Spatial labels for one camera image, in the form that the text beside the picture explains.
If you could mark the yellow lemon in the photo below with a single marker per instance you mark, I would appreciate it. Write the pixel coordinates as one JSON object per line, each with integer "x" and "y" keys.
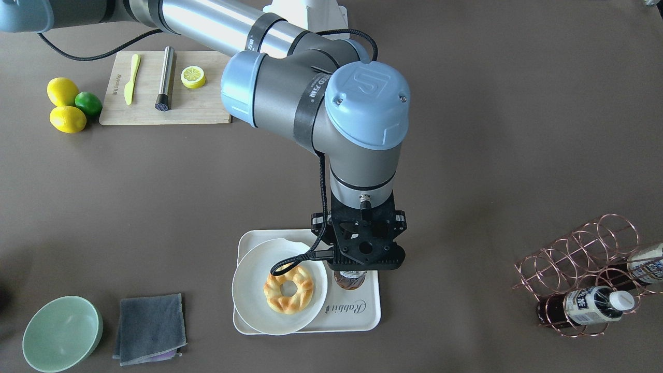
{"x": 62, "y": 91}
{"x": 68, "y": 119}

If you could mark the green lime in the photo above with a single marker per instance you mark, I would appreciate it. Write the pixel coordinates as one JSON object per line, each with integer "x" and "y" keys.
{"x": 89, "y": 103}

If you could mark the white plate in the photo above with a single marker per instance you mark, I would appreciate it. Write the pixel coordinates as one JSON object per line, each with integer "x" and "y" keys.
{"x": 278, "y": 305}

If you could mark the steel muddler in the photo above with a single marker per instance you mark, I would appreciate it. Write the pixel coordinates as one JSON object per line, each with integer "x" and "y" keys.
{"x": 163, "y": 100}

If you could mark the grey folded cloth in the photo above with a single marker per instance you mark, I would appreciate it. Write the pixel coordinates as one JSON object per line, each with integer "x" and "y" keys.
{"x": 151, "y": 329}

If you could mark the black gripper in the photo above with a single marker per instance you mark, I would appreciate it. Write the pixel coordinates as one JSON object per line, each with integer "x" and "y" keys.
{"x": 399, "y": 222}

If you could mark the yellow lemon lower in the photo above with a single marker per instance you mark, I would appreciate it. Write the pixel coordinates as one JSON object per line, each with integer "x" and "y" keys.
{"x": 68, "y": 119}

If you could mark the wooden cutting board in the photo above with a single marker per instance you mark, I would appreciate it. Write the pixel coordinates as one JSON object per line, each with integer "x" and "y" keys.
{"x": 198, "y": 106}

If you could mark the yellow plastic knife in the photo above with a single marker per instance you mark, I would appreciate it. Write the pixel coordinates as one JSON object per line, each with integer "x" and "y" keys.
{"x": 129, "y": 87}

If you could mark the half lemon slice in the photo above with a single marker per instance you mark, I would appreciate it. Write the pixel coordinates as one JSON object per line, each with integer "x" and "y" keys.
{"x": 193, "y": 77}

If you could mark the mint green bowl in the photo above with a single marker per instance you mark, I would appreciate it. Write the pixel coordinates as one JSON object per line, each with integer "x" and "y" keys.
{"x": 62, "y": 333}

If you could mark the tea bottle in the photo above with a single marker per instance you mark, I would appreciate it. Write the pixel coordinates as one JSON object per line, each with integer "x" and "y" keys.
{"x": 350, "y": 280}
{"x": 587, "y": 306}
{"x": 642, "y": 268}

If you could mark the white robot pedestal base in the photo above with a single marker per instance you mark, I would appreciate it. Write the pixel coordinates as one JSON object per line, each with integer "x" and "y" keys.
{"x": 314, "y": 16}

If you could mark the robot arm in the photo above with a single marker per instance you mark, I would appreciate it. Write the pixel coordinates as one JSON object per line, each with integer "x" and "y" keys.
{"x": 328, "y": 96}

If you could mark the yellow lemon upper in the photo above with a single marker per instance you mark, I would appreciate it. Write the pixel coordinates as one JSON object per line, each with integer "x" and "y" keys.
{"x": 62, "y": 91}

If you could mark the copper wire bottle rack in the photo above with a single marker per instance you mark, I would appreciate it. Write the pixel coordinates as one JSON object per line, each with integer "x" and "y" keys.
{"x": 575, "y": 261}

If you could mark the cream serving tray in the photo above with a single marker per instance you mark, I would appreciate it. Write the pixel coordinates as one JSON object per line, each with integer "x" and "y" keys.
{"x": 342, "y": 311}

